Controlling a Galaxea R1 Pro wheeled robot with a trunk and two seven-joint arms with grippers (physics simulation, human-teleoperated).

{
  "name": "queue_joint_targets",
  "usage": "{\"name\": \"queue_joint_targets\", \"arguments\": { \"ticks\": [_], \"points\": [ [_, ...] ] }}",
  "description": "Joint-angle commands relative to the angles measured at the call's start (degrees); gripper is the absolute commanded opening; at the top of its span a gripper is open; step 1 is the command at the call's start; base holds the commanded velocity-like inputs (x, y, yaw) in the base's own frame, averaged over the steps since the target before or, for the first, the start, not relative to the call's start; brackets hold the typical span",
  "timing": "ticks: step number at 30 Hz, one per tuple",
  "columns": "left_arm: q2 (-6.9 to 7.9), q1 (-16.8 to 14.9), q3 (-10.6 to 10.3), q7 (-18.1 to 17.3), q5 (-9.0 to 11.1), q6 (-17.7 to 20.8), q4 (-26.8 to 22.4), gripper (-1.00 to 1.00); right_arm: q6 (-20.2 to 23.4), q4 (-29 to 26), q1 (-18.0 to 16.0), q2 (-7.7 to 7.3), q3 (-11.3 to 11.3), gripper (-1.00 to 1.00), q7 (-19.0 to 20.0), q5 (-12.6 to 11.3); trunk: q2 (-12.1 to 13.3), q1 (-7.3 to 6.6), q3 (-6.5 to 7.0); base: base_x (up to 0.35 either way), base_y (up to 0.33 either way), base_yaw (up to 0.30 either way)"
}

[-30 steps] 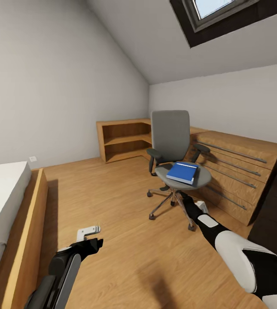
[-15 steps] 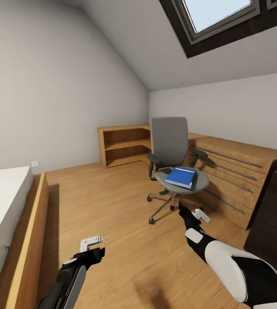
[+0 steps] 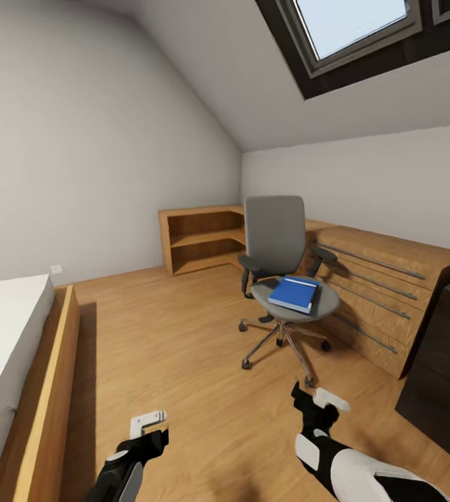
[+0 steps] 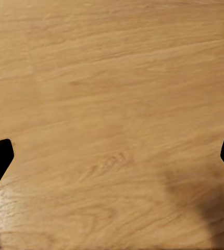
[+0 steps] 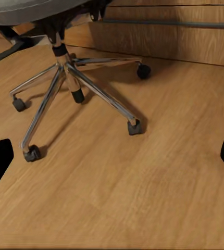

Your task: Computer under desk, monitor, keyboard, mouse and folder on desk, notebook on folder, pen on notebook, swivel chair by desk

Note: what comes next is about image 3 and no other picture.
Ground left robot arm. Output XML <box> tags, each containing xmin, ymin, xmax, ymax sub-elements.
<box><xmin>82</xmin><ymin>411</ymin><xmax>169</xmax><ymax>502</ymax></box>

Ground folder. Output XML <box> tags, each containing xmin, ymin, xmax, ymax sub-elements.
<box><xmin>269</xmin><ymin>276</ymin><xmax>320</xmax><ymax>313</ymax></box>

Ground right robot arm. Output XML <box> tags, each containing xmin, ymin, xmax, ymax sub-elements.
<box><xmin>291</xmin><ymin>381</ymin><xmax>449</xmax><ymax>502</ymax></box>

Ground swivel chair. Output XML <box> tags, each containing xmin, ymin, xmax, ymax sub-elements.
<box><xmin>237</xmin><ymin>195</ymin><xmax>340</xmax><ymax>387</ymax></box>

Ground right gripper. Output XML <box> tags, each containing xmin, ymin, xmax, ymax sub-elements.
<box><xmin>291</xmin><ymin>381</ymin><xmax>338</xmax><ymax>428</ymax></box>

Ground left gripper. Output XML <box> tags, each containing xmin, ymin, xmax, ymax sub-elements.
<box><xmin>117</xmin><ymin>429</ymin><xmax>169</xmax><ymax>466</ymax></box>

